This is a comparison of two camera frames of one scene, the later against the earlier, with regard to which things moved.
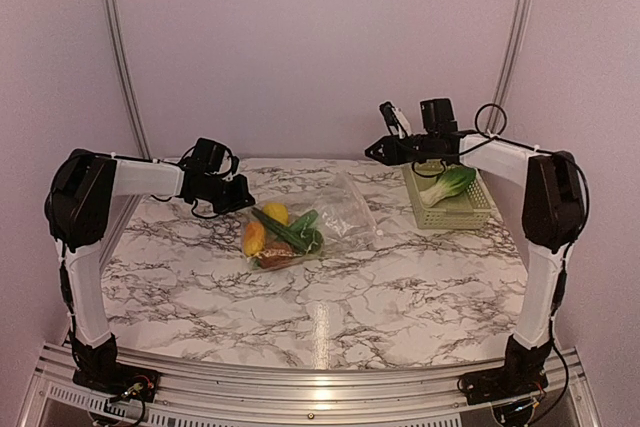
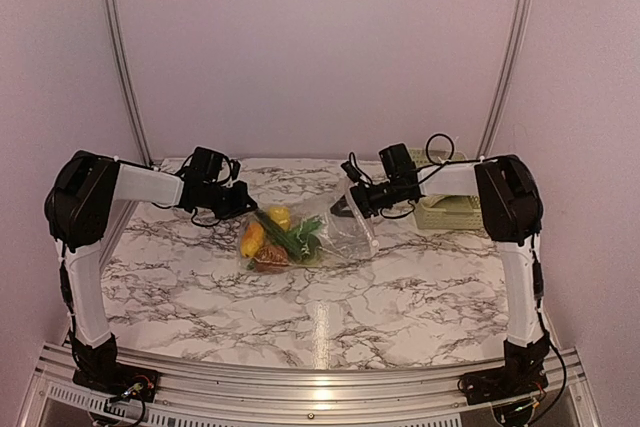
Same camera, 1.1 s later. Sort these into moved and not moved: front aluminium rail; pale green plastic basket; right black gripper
Moved: right black gripper
Not moved: front aluminium rail; pale green plastic basket
